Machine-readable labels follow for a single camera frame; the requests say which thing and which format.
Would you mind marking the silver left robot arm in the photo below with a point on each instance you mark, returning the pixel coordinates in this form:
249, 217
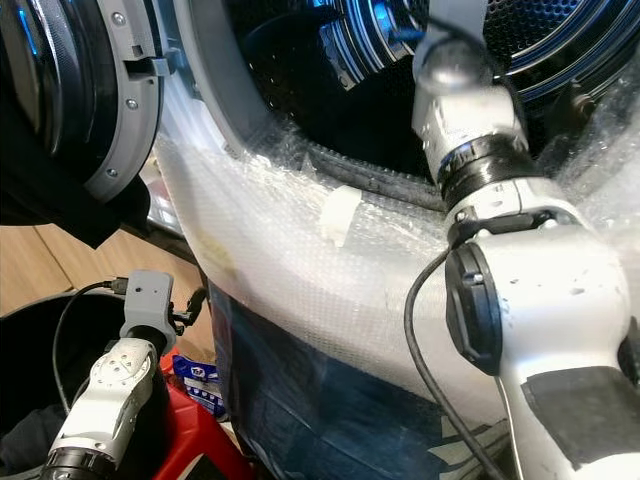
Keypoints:
105, 400

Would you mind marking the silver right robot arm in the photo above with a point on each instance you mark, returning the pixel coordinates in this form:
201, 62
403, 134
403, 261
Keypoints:
550, 290

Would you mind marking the dark clothes pile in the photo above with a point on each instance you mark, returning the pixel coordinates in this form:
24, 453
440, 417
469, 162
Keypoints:
25, 455

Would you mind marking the faded yellow sticker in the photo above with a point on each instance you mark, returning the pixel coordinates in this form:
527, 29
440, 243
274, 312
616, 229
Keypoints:
218, 257

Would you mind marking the blue and white package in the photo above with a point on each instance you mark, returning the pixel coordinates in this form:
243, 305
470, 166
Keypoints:
198, 375

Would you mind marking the clear bubble wrap sheet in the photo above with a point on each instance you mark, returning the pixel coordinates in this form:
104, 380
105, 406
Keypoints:
320, 300

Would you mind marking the red plastic container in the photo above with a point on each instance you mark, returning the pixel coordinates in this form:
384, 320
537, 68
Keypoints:
190, 440

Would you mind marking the black round laundry basket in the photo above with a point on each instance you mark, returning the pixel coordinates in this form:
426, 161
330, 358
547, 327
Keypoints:
30, 350

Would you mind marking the round grey washer door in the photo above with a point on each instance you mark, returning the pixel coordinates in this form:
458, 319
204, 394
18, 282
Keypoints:
138, 120

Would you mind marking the perforated steel washer drum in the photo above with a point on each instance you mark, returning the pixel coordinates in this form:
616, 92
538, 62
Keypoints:
360, 40

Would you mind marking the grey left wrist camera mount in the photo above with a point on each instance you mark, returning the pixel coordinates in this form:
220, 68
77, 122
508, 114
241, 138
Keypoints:
148, 300

